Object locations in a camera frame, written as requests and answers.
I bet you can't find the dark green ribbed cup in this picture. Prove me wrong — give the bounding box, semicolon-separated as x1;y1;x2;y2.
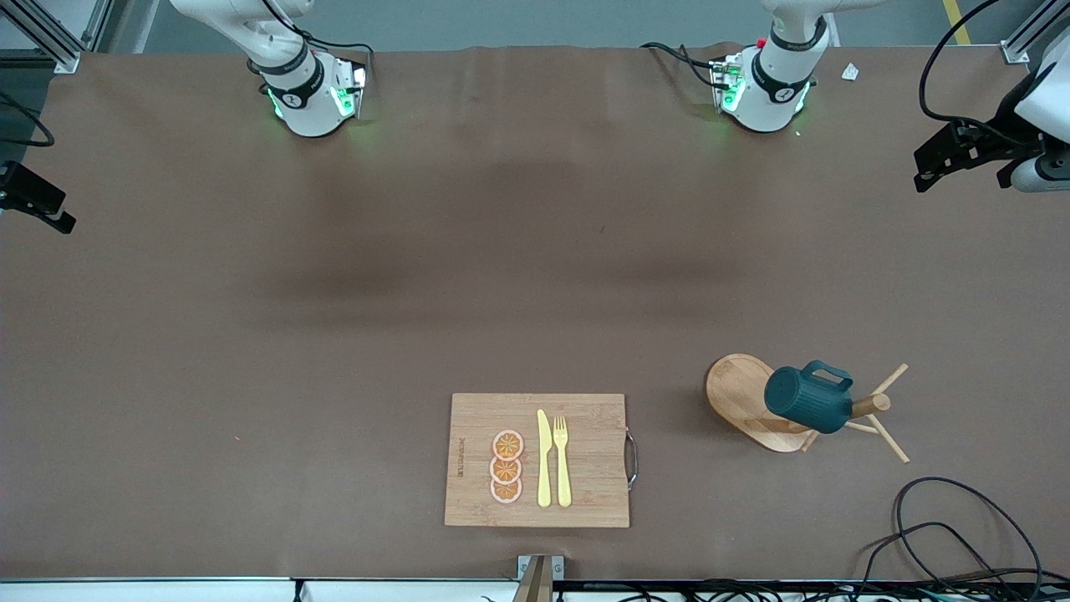
764;360;854;435

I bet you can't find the brown table mat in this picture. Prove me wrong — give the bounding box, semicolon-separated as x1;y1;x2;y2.
0;42;1070;582

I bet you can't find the wooden mug tree stand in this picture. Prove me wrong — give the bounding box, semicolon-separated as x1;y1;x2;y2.
705;353;910;464

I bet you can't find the bamboo cutting board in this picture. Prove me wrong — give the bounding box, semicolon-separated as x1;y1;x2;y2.
444;393;639;529

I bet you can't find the yellow plastic fork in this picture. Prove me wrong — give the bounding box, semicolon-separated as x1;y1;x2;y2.
553;416;573;508

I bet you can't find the yellow plastic knife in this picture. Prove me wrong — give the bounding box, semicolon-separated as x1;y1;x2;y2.
537;409;553;508

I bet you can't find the aluminium frame profile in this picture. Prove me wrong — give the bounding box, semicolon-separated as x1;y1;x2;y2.
0;0;114;74
1001;0;1070;65

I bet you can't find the black left arm base cable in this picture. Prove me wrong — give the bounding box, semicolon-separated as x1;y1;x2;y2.
639;42;721;89

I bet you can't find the black arm base cable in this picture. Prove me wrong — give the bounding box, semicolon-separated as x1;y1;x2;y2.
259;0;375;64
639;42;721;89

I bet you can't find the black looped cable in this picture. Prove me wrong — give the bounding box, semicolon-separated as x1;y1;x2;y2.
893;477;1046;602
853;522;1017;602

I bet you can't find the black right arm base cable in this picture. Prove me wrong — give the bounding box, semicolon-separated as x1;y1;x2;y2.
259;0;375;64

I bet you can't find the metal table bracket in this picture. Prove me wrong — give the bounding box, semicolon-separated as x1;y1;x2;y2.
512;554;565;602

